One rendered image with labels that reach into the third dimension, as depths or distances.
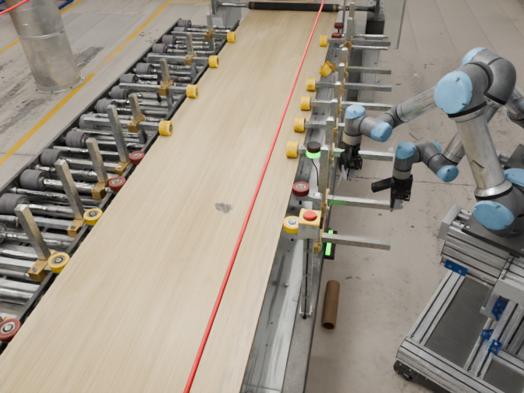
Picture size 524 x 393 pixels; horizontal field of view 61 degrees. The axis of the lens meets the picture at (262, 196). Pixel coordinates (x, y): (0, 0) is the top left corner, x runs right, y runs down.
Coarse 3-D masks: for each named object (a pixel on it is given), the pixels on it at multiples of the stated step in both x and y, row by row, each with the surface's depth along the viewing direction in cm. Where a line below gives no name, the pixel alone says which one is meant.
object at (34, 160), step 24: (72, 120) 280; (168, 120) 281; (48, 144) 259; (24, 168) 241; (72, 168) 280; (0, 192) 226; (48, 216) 247; (24, 288) 193; (48, 288) 182; (24, 312) 168
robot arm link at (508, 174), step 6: (510, 168) 156; (516, 168) 156; (504, 174) 155; (510, 174) 153; (516, 174) 153; (522, 174) 153; (510, 180) 151; (516, 180) 150; (522, 180) 150; (516, 186) 149; (522, 186) 149; (522, 192) 149
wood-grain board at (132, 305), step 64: (256, 64) 322; (320, 64) 318; (192, 128) 256; (256, 128) 253; (128, 192) 212; (192, 192) 211; (128, 256) 180; (192, 256) 179; (256, 256) 178; (64, 320) 157; (128, 320) 156; (192, 320) 155; (256, 320) 155; (0, 384) 140; (64, 384) 139; (128, 384) 138; (192, 384) 138
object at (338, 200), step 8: (304, 200) 213; (312, 200) 213; (328, 200) 210; (336, 200) 209; (344, 200) 208; (352, 200) 208; (360, 200) 208; (368, 200) 208; (376, 200) 207; (384, 200) 207; (376, 208) 207; (384, 208) 206
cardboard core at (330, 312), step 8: (328, 288) 268; (336, 288) 268; (328, 296) 263; (336, 296) 263; (328, 304) 258; (336, 304) 260; (328, 312) 254; (336, 312) 256; (328, 320) 250; (328, 328) 254
